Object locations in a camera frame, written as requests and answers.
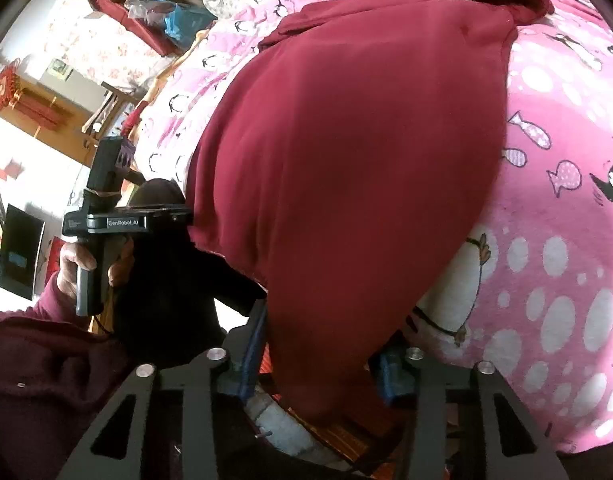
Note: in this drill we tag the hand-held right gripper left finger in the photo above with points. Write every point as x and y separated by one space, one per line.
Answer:
251 355

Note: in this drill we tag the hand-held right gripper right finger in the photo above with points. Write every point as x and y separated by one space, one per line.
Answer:
395 380

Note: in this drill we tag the dark red sweater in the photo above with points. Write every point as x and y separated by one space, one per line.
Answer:
346 160

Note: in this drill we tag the person's left forearm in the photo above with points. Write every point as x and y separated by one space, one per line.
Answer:
51 300

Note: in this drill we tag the person's left hand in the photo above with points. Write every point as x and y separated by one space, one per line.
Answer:
71 260

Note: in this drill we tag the dark cloth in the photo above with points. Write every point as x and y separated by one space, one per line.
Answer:
176 290

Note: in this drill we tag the black flat panel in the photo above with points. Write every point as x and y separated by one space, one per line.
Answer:
20 252

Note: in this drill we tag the wooden chair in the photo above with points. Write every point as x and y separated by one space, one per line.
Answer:
116 105

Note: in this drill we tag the person's maroon sweater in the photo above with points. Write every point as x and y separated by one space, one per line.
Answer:
46 400

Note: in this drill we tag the pink penguin print blanket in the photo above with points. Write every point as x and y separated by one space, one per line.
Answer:
551 260

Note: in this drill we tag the red wooden bench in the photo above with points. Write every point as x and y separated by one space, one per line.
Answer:
136 15

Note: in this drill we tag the blue plastic bag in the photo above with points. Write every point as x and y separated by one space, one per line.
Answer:
189 20

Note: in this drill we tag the clear plastic bag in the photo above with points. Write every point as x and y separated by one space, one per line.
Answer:
142 7

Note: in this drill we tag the red knot wall decoration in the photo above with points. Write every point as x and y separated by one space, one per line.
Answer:
1 90

